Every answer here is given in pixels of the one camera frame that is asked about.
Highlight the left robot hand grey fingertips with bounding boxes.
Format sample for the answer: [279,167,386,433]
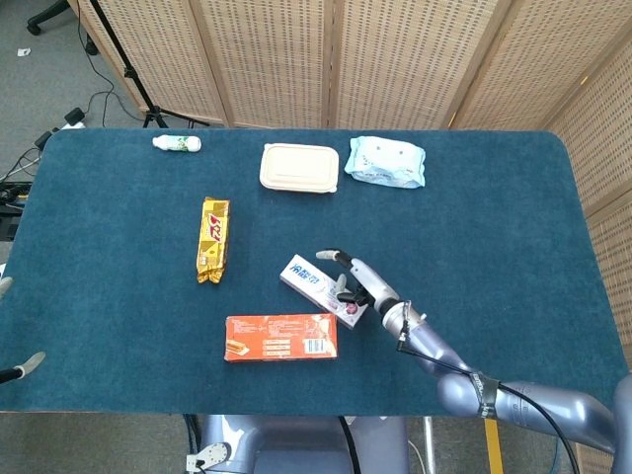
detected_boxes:
[0,276,47,384]

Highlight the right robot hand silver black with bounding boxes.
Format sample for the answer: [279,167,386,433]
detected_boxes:
[315,249,401,315]

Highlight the white toothpaste box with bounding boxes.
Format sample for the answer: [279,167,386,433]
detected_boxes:
[278,253,369,331]

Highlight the orange cracker box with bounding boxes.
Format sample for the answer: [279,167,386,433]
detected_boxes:
[223,312,341,363]

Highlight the beige lidded lunch box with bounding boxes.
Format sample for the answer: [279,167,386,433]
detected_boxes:
[259,142,342,195]

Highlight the dark blue table mat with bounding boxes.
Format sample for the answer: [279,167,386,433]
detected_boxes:
[0,126,628,419]

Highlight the light blue wet wipes pack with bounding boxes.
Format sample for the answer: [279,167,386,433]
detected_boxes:
[343,135,427,190]

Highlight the black equipment on floor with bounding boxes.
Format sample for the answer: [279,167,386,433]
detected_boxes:
[0,180,34,242]

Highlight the gold wrapped biscuit pack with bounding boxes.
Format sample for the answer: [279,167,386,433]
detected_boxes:
[196,197,232,285]

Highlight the silver table leg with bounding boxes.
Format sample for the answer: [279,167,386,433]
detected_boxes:
[423,416,436,474]

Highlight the blue-grey robot torso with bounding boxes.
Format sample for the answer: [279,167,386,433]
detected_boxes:
[196,414,412,474]

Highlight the woven wooden folding screen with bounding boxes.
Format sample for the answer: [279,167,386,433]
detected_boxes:
[68,0,632,474]

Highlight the small white green bottle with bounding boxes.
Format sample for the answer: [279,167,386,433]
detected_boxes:
[151,134,202,153]

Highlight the black tripod stand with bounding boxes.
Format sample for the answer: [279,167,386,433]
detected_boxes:
[88,0,210,129]

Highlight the black office chair base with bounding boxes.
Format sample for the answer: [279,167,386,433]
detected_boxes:
[26,0,100,56]

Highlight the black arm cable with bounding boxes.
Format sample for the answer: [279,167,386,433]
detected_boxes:
[397,298,582,474]

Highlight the white metal bracket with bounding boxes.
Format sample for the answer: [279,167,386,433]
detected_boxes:
[185,441,233,473]

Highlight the black floor cable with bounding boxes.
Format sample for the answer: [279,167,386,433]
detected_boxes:
[73,9,144,129]

